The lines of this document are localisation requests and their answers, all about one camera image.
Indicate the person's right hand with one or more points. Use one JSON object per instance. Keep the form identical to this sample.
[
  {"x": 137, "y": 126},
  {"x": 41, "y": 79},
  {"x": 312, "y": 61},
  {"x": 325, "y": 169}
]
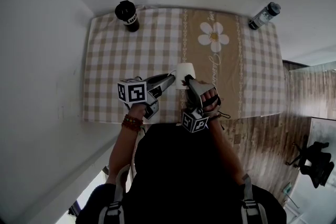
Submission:
[{"x": 210, "y": 99}]

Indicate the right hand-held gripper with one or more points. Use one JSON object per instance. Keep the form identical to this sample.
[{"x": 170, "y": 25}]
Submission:
[{"x": 195, "y": 122}]

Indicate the person's left forearm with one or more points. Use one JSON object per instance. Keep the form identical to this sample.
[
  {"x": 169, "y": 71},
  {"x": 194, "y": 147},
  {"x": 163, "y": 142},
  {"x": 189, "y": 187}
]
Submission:
[{"x": 123, "y": 149}]

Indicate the clear bottle with dark lid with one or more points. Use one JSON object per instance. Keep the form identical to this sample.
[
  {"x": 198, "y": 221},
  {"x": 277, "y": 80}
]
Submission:
[{"x": 263, "y": 16}]

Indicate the person's black clothing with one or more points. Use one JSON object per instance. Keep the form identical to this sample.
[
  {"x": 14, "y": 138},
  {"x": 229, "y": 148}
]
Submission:
[{"x": 181, "y": 178}]

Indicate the person's right forearm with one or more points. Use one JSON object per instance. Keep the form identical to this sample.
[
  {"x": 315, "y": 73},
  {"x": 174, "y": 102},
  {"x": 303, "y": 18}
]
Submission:
[{"x": 225, "y": 152}]

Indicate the grey mottled panel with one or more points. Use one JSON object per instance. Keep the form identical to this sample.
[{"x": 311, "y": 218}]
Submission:
[{"x": 324, "y": 131}]

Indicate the black office chair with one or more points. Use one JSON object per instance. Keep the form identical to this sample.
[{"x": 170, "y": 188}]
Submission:
[{"x": 316, "y": 162}]

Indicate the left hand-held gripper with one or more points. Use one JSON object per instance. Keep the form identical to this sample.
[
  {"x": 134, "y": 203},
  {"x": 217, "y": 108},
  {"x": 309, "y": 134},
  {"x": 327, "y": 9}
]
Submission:
[{"x": 134, "y": 91}]

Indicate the checked beige flower tablecloth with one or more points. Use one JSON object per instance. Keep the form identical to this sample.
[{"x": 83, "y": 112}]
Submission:
[{"x": 123, "y": 60}]

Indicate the small green object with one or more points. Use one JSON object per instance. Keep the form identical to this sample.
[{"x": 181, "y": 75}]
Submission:
[{"x": 288, "y": 188}]

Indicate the black bottle with white band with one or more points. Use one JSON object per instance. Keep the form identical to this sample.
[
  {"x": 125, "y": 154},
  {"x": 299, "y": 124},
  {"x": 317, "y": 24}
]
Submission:
[{"x": 128, "y": 15}]

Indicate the dark window frame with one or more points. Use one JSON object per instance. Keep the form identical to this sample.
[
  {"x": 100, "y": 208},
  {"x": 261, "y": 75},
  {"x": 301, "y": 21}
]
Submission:
[{"x": 74, "y": 208}]

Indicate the white mug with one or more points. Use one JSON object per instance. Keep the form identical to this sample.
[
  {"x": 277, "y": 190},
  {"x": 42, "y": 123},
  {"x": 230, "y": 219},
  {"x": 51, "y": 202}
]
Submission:
[{"x": 185, "y": 76}]

